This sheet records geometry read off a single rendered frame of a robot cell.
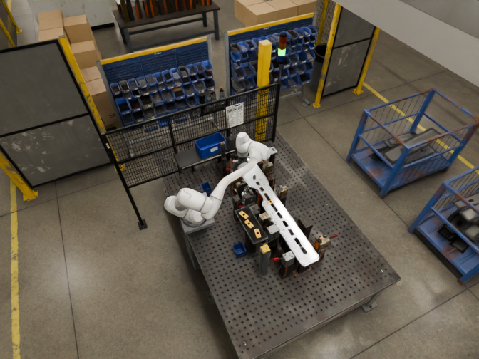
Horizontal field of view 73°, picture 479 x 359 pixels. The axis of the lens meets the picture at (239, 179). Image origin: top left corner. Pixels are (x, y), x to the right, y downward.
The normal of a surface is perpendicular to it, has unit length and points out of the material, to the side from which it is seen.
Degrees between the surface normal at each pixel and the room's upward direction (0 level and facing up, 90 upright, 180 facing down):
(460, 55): 90
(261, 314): 0
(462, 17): 90
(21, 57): 88
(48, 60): 89
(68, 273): 0
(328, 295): 0
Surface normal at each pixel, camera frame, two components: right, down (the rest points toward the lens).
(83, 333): 0.00, -0.65
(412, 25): -0.90, 0.33
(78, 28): 0.36, 0.71
